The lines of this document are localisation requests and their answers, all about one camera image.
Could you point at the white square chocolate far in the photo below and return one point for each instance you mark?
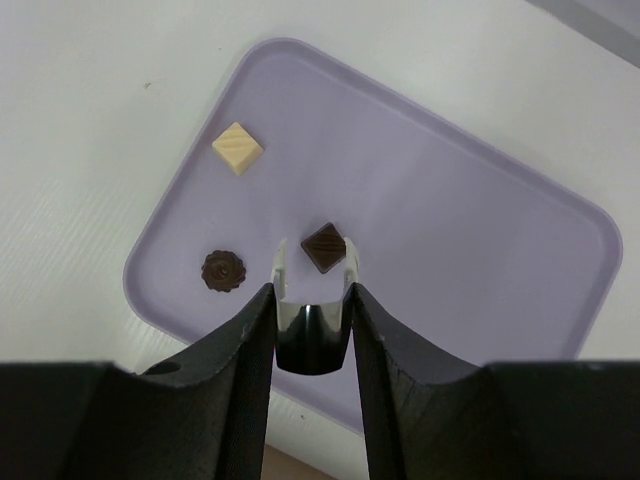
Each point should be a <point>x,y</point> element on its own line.
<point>237,148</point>

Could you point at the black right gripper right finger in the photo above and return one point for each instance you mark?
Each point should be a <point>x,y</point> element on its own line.
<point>426,413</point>

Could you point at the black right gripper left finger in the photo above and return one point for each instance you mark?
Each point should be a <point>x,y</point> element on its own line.
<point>199,414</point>

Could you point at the gold square chocolate tin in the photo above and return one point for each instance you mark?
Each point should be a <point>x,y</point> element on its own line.
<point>278,465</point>

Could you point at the dark square chocolate centre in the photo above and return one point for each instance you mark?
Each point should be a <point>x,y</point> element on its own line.
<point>325,248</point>

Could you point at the dark round fluted chocolate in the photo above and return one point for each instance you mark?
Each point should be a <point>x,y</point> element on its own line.
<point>223,271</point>

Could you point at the lilac plastic tray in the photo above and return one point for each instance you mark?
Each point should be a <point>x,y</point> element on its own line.
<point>481,255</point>

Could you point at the white steel tongs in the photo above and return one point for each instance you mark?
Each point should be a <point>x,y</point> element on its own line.
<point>312,339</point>

